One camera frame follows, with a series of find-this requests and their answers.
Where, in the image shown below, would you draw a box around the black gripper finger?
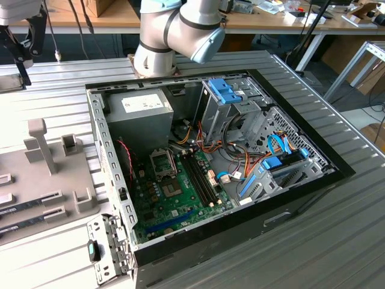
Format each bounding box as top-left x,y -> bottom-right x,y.
13,4 -> 48,87
0,25 -> 24,61

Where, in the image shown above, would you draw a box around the CPU socket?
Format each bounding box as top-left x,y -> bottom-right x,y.
161,179 -> 184,199

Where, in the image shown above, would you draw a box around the brown cardboard box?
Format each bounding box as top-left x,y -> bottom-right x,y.
81,0 -> 117,17

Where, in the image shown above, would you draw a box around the grey power supply unit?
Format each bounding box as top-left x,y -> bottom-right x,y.
103,87 -> 175,151

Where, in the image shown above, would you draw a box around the grey parts rack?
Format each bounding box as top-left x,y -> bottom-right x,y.
0,118 -> 102,238

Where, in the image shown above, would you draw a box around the black case fan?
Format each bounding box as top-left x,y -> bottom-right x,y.
115,137 -> 138,187

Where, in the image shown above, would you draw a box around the green RAM stick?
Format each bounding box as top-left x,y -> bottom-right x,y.
0,197 -> 46,216
0,212 -> 48,234

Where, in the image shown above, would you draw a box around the metal socket cover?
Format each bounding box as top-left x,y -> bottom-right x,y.
149,148 -> 177,181

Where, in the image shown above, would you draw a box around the blue drive carrier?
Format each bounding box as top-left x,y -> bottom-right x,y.
207,77 -> 246,105

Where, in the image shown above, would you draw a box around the grey metal drive cage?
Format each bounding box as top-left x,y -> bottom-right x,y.
192,76 -> 276,145

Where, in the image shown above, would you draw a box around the black RAM slot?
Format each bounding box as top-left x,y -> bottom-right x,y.
194,152 -> 222,203
181,154 -> 211,208
189,152 -> 218,205
185,153 -> 214,207

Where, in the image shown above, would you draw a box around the black clip with teal face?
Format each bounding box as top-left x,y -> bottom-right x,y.
87,239 -> 102,262

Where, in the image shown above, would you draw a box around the long wooden desk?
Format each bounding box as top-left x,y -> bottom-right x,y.
0,0 -> 385,72

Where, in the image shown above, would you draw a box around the green motherboard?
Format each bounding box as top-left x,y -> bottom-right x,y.
132,147 -> 235,241

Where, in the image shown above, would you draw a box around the blue expansion slot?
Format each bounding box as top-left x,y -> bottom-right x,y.
146,209 -> 195,237

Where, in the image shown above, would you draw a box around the black open PC case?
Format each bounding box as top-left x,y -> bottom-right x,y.
85,68 -> 356,289

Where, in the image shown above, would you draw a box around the black stand pole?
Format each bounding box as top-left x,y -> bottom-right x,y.
284,0 -> 333,73

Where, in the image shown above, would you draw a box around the grey metal disk bay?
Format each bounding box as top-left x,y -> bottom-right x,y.
237,147 -> 337,208

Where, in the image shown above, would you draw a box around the flat brown cardboard sheets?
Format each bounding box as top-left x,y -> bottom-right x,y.
321,36 -> 385,96

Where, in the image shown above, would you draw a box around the open cardboard box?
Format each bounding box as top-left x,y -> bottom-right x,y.
345,1 -> 385,26

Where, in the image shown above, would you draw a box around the brown cardboard piece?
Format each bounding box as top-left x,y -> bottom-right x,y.
359,123 -> 385,151

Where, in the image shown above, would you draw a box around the grey cable with plug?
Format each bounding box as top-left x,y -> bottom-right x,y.
43,0 -> 63,63

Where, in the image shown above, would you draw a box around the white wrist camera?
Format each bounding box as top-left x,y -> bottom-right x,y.
0,0 -> 42,26

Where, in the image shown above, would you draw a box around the thick black camera cable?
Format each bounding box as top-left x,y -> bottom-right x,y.
79,0 -> 94,34

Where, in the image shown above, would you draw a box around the red black fan wire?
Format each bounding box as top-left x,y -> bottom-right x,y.
117,140 -> 135,182

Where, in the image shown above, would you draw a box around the orange yellow power wires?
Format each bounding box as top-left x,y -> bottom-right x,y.
176,125 -> 193,145
244,150 -> 273,178
196,121 -> 225,155

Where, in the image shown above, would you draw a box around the black wire bundle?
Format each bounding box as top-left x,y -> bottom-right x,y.
218,116 -> 252,169

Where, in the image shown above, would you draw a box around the thin blue wire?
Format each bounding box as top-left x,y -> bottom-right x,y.
216,171 -> 244,181

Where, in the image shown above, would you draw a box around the blue flat data wire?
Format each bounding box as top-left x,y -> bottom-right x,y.
266,134 -> 298,156

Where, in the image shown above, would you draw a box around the blue plastic rail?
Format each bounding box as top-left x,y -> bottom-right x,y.
238,175 -> 257,200

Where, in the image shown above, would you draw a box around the blue disk carrier handle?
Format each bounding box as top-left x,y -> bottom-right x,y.
260,157 -> 283,173

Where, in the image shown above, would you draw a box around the aluminium profile frame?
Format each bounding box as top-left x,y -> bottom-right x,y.
323,40 -> 385,103

